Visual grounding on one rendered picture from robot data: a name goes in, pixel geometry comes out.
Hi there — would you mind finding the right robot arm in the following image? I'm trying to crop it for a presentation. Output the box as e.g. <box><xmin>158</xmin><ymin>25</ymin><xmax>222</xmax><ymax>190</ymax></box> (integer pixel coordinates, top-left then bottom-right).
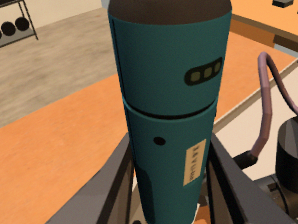
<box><xmin>200</xmin><ymin>116</ymin><xmax>298</xmax><ymax>219</ymax></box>

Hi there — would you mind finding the blue electric screwdriver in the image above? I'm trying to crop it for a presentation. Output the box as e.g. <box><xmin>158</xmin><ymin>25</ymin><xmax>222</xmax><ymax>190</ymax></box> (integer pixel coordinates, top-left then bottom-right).
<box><xmin>107</xmin><ymin>0</ymin><xmax>232</xmax><ymax>224</ymax></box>

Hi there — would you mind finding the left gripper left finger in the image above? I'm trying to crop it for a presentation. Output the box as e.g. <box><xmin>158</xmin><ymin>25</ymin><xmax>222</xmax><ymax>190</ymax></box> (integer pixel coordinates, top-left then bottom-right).
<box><xmin>44</xmin><ymin>132</ymin><xmax>134</xmax><ymax>224</ymax></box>

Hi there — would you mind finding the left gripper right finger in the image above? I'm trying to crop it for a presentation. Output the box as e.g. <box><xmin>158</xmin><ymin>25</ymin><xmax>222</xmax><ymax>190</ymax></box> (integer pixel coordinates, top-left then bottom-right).
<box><xmin>206</xmin><ymin>132</ymin><xmax>297</xmax><ymax>224</ymax></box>

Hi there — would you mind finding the beige l-shaped bracket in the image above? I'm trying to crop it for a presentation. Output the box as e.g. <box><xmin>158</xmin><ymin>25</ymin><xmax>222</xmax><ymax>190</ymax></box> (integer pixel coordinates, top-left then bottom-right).
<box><xmin>129</xmin><ymin>175</ymin><xmax>200</xmax><ymax>224</ymax></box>

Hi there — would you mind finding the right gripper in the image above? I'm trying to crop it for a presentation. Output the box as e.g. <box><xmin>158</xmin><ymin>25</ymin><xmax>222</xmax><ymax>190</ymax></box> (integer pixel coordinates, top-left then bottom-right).
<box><xmin>198</xmin><ymin>176</ymin><xmax>286</xmax><ymax>212</ymax></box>

